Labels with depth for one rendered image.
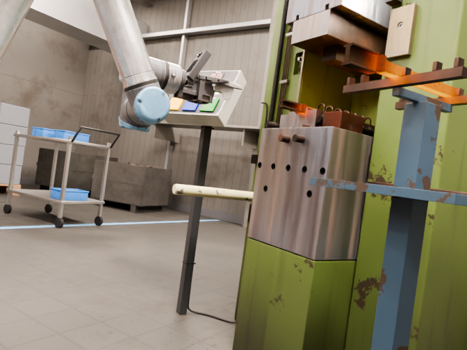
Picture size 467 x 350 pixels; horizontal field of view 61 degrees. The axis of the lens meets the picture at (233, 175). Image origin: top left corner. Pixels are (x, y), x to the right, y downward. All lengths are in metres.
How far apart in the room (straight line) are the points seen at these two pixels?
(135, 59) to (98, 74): 7.55
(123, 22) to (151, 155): 6.09
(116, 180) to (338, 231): 4.67
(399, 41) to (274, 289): 0.97
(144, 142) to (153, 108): 6.22
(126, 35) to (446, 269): 1.17
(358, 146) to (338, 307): 0.57
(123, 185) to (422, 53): 4.79
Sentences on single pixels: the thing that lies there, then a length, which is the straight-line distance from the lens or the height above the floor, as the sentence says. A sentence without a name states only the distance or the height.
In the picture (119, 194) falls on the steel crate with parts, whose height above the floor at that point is 0.22.
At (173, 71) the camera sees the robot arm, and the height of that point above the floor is 0.99.
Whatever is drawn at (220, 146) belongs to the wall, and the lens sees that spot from 6.15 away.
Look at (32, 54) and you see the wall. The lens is 8.37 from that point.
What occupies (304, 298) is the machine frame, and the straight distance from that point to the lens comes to 1.41.
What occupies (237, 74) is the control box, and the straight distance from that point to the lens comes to 1.91.
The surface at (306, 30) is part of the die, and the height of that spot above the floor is 1.31.
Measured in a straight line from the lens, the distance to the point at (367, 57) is 0.94.
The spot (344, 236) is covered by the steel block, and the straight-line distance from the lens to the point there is 1.45.
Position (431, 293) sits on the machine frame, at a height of 0.43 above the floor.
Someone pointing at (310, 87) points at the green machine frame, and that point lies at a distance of 1.87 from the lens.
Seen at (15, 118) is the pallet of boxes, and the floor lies 1.06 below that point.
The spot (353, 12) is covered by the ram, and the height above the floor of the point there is 1.36.
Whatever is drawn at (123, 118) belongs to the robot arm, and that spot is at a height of 0.83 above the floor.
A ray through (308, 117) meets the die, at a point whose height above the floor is 0.96.
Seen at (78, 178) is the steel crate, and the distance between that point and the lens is 6.84.
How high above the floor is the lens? 0.72
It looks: level
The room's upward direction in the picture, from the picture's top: 8 degrees clockwise
